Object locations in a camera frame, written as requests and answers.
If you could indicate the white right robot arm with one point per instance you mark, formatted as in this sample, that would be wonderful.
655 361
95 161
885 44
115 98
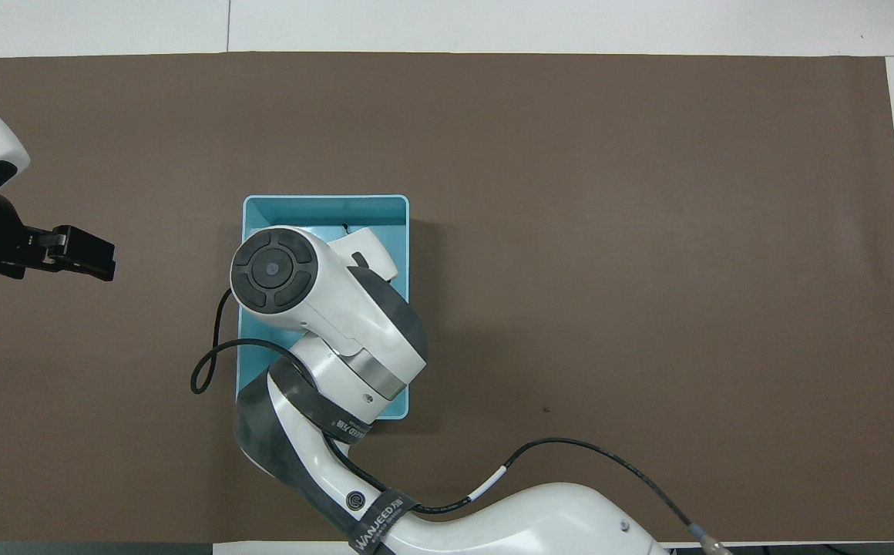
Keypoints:
339 324

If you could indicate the blue plastic storage box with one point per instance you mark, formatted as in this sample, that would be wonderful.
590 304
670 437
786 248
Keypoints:
324 210

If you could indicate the brown table mat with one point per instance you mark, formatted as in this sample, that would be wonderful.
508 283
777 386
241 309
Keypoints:
647 231

